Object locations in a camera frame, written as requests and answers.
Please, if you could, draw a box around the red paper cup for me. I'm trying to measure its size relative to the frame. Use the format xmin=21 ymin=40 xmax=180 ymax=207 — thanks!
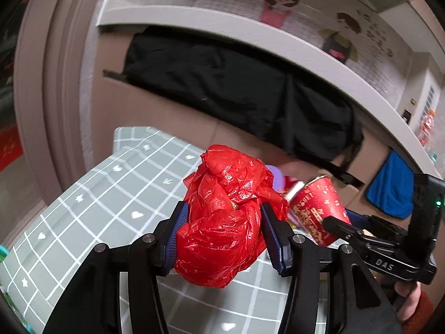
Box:
xmin=284 ymin=176 xmax=351 ymax=247

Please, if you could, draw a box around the red plastic bag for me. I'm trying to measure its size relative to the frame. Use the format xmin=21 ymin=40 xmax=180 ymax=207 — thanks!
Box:
xmin=175 ymin=145 xmax=289 ymax=288

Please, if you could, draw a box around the person's right hand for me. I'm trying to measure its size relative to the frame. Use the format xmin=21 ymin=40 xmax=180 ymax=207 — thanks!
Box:
xmin=394 ymin=281 xmax=422 ymax=322

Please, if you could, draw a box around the pink and purple wrapper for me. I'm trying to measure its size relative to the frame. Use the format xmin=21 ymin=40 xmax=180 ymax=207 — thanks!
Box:
xmin=266 ymin=165 xmax=305 ymax=201

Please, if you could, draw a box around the blue towel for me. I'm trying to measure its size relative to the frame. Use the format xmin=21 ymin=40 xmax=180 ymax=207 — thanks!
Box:
xmin=365 ymin=150 xmax=414 ymax=219

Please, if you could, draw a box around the black cloth on counter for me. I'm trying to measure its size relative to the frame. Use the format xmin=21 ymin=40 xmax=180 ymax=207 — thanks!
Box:
xmin=123 ymin=26 xmax=364 ymax=167

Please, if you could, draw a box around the boy cartoon wall sticker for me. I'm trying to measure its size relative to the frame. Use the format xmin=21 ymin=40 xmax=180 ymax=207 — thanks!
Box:
xmin=319 ymin=12 xmax=362 ymax=64

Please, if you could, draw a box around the beige door frame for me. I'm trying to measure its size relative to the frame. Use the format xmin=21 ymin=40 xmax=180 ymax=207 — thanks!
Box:
xmin=14 ymin=0 xmax=98 ymax=204

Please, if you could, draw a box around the girl cartoon wall sticker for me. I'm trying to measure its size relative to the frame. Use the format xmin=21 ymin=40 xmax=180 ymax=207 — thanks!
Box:
xmin=259 ymin=0 xmax=300 ymax=29

